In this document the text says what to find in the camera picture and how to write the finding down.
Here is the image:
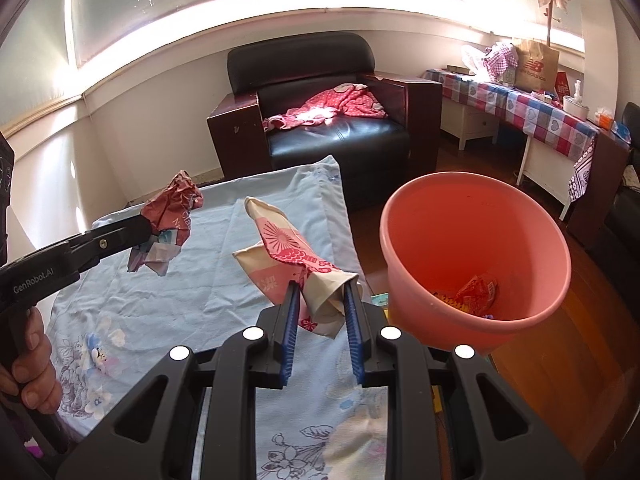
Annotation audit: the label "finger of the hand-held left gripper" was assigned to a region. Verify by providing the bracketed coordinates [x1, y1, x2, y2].
[69, 226, 154, 274]
[79, 214, 153, 247]

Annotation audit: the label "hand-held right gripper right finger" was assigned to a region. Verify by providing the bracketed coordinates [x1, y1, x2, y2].
[342, 282, 583, 480]

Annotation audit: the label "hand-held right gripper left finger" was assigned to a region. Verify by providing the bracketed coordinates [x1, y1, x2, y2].
[55, 280, 303, 480]

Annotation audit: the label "dark red wrapper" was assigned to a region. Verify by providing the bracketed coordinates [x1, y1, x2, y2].
[127, 170, 205, 277]

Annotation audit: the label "cream pink patterned paper bag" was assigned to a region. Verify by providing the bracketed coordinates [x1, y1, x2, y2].
[232, 196, 360, 342]

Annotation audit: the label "pink plastic bucket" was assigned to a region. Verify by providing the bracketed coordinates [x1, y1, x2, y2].
[379, 171, 572, 356]

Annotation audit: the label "person's left hand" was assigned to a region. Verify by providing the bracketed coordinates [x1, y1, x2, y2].
[0, 305, 65, 416]

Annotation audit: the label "light blue floral bedsheet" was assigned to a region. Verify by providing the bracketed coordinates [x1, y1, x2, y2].
[52, 154, 391, 480]

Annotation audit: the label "red plastic bag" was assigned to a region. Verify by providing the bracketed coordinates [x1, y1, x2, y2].
[454, 274, 500, 317]

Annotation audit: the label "black leather armchair wooden arms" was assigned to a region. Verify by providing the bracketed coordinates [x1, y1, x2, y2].
[206, 31, 443, 211]

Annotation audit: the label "frosted glass window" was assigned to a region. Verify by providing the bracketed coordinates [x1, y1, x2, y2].
[0, 0, 586, 126]

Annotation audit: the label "pink dotted blanket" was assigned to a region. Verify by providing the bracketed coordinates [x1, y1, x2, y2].
[262, 81, 388, 132]

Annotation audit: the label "white drawer cabinet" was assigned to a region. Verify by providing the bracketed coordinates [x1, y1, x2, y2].
[440, 102, 501, 151]

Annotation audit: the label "table with checkered tablecloth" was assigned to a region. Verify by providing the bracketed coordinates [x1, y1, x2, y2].
[422, 67, 598, 203]

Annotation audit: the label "dark wooden cabinet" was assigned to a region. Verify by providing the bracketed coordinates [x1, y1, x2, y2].
[565, 127, 631, 251]

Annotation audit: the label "white plastic carrier bag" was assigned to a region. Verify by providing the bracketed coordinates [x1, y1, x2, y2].
[460, 44, 488, 73]

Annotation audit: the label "red checked cloth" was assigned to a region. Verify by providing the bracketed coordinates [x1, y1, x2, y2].
[482, 42, 518, 83]

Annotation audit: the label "white round container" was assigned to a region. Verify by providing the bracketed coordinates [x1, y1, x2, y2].
[562, 80, 588, 120]

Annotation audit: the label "brown paper shopping bag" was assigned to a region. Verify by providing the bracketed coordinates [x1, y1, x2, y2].
[514, 37, 560, 92]

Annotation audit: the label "white desk frame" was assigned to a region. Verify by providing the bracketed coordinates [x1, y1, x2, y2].
[515, 127, 573, 221]

